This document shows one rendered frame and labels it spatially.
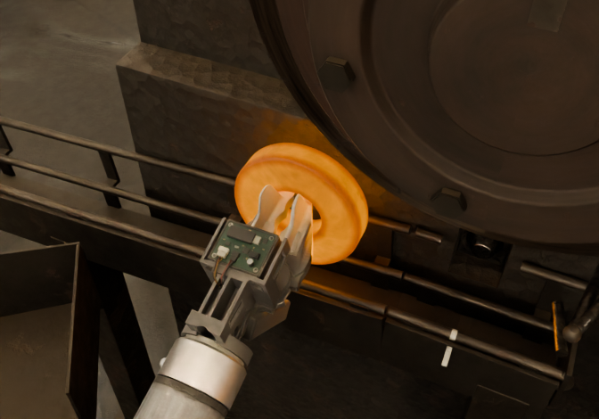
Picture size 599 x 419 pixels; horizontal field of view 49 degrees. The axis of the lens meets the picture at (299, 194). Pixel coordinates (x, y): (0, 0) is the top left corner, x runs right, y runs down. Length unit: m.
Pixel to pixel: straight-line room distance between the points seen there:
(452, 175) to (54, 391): 0.58
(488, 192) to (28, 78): 2.14
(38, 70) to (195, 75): 1.73
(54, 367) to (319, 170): 0.42
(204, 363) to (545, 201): 0.33
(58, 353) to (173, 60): 0.39
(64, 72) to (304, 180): 1.85
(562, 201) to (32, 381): 0.66
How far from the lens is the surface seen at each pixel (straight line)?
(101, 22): 2.72
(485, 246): 0.79
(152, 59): 0.84
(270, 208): 0.71
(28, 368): 0.90
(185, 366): 0.61
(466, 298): 0.79
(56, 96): 2.36
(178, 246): 0.85
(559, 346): 0.57
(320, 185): 0.69
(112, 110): 2.24
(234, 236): 0.64
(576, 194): 0.46
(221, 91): 0.78
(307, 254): 0.69
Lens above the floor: 1.33
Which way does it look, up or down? 45 degrees down
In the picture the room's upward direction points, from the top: straight up
